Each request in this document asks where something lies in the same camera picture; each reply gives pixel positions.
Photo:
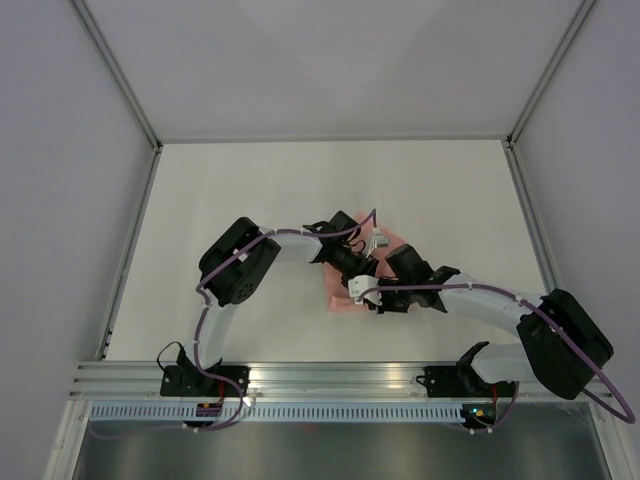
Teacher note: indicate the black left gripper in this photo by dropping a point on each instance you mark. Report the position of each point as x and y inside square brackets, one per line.
[365, 266]

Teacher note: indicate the aluminium rail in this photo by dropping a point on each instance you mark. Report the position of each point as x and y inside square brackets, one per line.
[270, 382]
[115, 296]
[542, 252]

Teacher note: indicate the aluminium corner post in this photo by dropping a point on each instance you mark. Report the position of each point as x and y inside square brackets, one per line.
[559, 54]
[97, 38]

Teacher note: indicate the aluminium right corner post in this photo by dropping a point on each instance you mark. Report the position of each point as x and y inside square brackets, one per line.
[559, 54]

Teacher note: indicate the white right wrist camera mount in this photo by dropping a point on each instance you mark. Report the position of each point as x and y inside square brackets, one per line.
[363, 289]

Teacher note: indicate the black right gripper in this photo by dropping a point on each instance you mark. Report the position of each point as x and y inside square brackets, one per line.
[385, 308]

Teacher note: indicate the aluminium right side rail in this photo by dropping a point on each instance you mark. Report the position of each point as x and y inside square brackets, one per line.
[542, 252]

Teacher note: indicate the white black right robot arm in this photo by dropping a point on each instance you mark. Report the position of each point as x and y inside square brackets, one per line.
[558, 344]

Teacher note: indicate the white slotted cable duct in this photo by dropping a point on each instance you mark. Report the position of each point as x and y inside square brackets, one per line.
[344, 412]

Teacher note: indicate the aluminium front rail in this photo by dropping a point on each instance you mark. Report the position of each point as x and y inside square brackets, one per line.
[270, 382]

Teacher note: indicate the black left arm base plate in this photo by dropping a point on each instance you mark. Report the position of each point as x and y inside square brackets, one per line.
[175, 382]

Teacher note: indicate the aluminium left corner post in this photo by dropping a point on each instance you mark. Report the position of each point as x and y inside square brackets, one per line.
[97, 38]

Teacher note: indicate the pink cloth napkin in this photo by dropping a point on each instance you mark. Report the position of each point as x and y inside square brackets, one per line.
[338, 299]

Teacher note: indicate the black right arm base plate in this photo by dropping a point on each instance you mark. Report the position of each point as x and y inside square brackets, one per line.
[447, 381]

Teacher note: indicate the aluminium left side rail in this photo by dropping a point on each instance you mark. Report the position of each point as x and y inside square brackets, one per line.
[115, 296]

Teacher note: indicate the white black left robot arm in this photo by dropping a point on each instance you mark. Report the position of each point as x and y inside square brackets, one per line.
[235, 265]

